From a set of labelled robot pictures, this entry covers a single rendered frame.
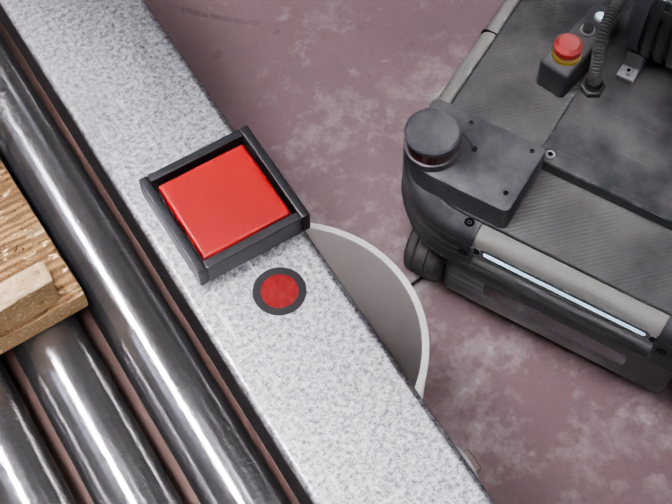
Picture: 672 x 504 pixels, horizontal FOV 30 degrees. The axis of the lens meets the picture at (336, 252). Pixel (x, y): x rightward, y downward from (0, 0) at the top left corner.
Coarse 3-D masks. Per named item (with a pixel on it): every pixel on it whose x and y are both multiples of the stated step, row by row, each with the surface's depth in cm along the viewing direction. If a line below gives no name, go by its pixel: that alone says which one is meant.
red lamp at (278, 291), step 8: (272, 280) 74; (280, 280) 74; (288, 280) 74; (264, 288) 74; (272, 288) 74; (280, 288) 74; (288, 288) 74; (296, 288) 74; (264, 296) 73; (272, 296) 73; (280, 296) 73; (288, 296) 73; (296, 296) 73; (272, 304) 73; (280, 304) 73; (288, 304) 73
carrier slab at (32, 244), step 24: (0, 168) 76; (0, 192) 75; (0, 216) 74; (24, 216) 74; (0, 240) 73; (24, 240) 73; (48, 240) 73; (0, 264) 72; (24, 264) 72; (48, 264) 72; (72, 288) 72; (48, 312) 71; (72, 312) 72; (0, 336) 70; (24, 336) 71
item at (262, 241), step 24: (216, 144) 77; (240, 144) 78; (168, 168) 76; (192, 168) 77; (264, 168) 76; (144, 192) 76; (288, 192) 75; (168, 216) 74; (288, 216) 74; (264, 240) 74; (192, 264) 73; (216, 264) 73; (240, 264) 74
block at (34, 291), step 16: (32, 272) 69; (48, 272) 69; (0, 288) 69; (16, 288) 69; (32, 288) 69; (48, 288) 69; (0, 304) 68; (16, 304) 69; (32, 304) 70; (48, 304) 71; (0, 320) 69; (16, 320) 70
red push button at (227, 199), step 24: (216, 168) 76; (240, 168) 76; (168, 192) 75; (192, 192) 75; (216, 192) 75; (240, 192) 75; (264, 192) 75; (192, 216) 75; (216, 216) 75; (240, 216) 75; (264, 216) 75; (192, 240) 74; (216, 240) 74; (240, 240) 74
